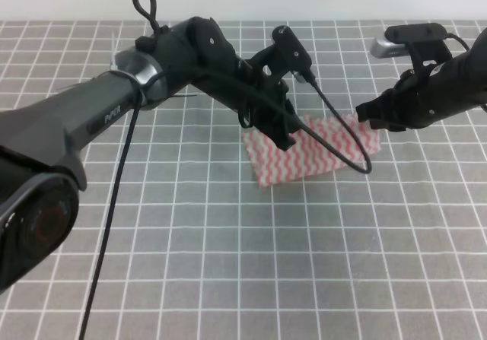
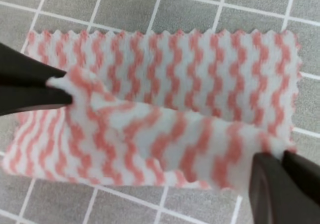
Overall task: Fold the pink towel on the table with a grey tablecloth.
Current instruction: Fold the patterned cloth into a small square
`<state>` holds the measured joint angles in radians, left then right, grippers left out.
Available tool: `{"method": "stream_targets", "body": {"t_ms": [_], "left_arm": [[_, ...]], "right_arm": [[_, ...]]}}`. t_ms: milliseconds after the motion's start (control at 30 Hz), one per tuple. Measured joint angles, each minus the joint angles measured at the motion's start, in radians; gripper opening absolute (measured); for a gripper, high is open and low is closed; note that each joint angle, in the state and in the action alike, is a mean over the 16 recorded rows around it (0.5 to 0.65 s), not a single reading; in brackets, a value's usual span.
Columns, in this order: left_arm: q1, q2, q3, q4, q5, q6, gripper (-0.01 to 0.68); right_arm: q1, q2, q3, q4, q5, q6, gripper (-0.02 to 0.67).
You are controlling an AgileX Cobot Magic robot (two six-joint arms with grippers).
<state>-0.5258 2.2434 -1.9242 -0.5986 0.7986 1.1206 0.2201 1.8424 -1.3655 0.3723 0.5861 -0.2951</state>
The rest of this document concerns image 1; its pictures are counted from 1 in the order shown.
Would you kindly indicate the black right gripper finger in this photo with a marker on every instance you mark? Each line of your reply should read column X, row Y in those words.
column 385, row 124
column 374, row 111

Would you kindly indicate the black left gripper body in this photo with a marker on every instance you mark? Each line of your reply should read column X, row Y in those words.
column 259, row 90

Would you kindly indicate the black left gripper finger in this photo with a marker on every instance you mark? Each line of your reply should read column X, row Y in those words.
column 279, row 129

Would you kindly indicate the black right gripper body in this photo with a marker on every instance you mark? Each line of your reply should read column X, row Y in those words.
column 403, row 106

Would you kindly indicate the pink white wavy towel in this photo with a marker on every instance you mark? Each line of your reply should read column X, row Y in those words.
column 306, row 157

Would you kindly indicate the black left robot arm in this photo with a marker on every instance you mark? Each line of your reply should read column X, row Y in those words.
column 41, row 171

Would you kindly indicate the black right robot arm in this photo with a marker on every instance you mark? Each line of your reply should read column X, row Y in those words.
column 438, row 85

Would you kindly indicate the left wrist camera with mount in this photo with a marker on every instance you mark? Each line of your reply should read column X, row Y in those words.
column 285, row 55

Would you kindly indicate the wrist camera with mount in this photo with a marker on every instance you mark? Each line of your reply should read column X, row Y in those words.
column 285, row 55
column 423, row 43

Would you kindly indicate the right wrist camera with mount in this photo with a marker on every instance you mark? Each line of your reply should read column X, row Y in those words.
column 423, row 43

